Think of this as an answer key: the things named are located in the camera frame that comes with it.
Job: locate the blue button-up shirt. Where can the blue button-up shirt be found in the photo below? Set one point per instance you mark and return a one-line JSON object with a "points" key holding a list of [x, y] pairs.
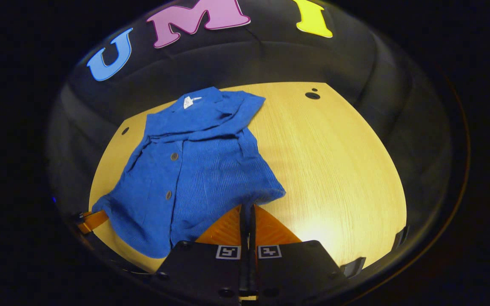
{"points": [[211, 170]]}

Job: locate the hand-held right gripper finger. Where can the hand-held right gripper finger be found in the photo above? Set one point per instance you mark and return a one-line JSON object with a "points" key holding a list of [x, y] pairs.
{"points": [[243, 272], [252, 272]]}

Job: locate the black round table grommet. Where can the black round table grommet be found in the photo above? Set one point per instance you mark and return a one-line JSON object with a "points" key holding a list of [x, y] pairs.
{"points": [[125, 130], [312, 95]]}

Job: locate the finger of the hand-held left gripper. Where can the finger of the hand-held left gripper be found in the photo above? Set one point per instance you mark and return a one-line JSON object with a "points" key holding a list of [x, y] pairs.
{"points": [[94, 220]]}

